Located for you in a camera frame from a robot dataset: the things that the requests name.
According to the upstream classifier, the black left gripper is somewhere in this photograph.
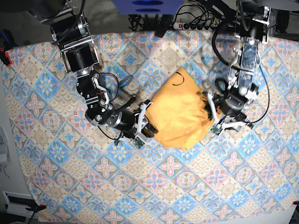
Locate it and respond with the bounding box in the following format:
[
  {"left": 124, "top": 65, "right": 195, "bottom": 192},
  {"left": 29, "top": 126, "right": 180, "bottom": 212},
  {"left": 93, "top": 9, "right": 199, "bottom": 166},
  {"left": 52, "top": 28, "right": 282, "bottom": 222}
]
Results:
[{"left": 204, "top": 90, "right": 247, "bottom": 121}]

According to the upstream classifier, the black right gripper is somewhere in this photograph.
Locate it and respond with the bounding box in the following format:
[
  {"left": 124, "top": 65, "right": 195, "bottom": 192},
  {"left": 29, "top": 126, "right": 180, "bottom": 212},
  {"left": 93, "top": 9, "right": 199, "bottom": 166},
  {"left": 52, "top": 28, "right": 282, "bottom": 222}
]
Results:
[{"left": 109, "top": 97, "right": 158, "bottom": 139}]

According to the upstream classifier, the yellow T-shirt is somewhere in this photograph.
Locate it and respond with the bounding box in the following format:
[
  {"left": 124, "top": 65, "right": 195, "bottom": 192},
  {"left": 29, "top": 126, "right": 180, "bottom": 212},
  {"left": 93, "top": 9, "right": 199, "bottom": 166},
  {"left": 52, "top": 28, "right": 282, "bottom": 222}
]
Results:
[{"left": 145, "top": 68, "right": 214, "bottom": 150}]

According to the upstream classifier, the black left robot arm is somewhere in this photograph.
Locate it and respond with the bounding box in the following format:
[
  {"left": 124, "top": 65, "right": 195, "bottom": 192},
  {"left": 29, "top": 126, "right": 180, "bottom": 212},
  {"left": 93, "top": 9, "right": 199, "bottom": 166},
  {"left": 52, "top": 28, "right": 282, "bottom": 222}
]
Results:
[{"left": 203, "top": 0, "right": 271, "bottom": 128}]

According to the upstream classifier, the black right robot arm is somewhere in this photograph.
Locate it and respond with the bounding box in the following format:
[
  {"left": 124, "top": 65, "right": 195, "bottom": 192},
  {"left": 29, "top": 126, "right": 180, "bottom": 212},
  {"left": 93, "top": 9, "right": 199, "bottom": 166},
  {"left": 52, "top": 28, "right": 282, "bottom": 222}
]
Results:
[{"left": 36, "top": 0, "right": 158, "bottom": 141}]

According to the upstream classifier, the patterned blue tile tablecloth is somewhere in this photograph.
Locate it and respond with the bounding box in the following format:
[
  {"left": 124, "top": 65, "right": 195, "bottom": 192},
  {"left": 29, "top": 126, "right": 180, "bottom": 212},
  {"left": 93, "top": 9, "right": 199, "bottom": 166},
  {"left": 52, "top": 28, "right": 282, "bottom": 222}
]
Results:
[{"left": 0, "top": 38, "right": 299, "bottom": 224}]

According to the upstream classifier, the white power strip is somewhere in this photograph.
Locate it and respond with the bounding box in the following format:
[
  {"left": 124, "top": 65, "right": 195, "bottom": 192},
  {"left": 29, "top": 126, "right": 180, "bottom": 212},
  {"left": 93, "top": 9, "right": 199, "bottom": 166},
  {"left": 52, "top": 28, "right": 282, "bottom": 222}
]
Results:
[{"left": 172, "top": 22, "right": 217, "bottom": 31}]

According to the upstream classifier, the blue base panel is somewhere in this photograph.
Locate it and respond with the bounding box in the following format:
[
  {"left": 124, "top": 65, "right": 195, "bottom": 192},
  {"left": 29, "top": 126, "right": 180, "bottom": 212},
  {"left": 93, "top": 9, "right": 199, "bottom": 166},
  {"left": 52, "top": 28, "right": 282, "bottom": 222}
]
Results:
[{"left": 112, "top": 0, "right": 183, "bottom": 15}]

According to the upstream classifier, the black clamp bottom left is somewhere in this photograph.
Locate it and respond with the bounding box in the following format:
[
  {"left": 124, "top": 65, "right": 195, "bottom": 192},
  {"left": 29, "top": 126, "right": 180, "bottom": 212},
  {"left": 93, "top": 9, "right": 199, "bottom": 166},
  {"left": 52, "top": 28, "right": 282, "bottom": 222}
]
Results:
[{"left": 25, "top": 203, "right": 47, "bottom": 213}]

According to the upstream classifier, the black red table clamp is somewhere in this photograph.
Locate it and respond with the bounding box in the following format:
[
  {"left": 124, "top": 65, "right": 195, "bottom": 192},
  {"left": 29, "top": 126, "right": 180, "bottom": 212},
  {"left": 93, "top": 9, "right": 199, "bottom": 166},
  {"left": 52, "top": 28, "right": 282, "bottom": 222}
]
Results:
[{"left": 0, "top": 29, "right": 16, "bottom": 67}]

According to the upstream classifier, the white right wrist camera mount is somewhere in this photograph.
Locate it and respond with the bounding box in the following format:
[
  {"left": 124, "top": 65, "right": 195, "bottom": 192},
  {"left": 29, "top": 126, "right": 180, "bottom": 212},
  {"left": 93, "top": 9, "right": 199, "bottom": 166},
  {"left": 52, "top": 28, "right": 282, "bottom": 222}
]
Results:
[{"left": 113, "top": 99, "right": 158, "bottom": 149}]

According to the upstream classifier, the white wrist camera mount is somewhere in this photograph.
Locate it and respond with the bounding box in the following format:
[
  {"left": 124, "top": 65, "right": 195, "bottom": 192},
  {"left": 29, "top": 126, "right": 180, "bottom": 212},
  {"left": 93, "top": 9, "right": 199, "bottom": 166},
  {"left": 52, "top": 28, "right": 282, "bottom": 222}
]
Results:
[
  {"left": 202, "top": 91, "right": 253, "bottom": 135},
  {"left": 113, "top": 99, "right": 158, "bottom": 149}
]

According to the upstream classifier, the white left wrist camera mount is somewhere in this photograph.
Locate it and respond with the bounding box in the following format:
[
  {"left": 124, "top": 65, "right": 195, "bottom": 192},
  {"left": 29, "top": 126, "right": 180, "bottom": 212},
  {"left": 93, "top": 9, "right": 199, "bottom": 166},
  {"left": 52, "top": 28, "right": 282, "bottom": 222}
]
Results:
[{"left": 202, "top": 91, "right": 253, "bottom": 135}]

